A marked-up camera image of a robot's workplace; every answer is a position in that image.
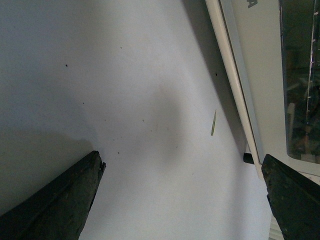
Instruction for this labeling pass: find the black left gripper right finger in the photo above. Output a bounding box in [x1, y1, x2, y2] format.
[261, 154, 320, 240]

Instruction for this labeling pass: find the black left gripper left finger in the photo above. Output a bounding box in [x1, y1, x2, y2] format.
[0, 151, 106, 240]

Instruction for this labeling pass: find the oven door with glass window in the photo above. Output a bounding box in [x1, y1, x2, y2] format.
[230, 0, 320, 182]

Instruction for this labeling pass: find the cream toaster oven body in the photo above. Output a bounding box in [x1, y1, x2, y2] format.
[204, 0, 266, 181]

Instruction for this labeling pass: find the small fallen green leaf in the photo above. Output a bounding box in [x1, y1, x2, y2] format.
[210, 110, 217, 136]

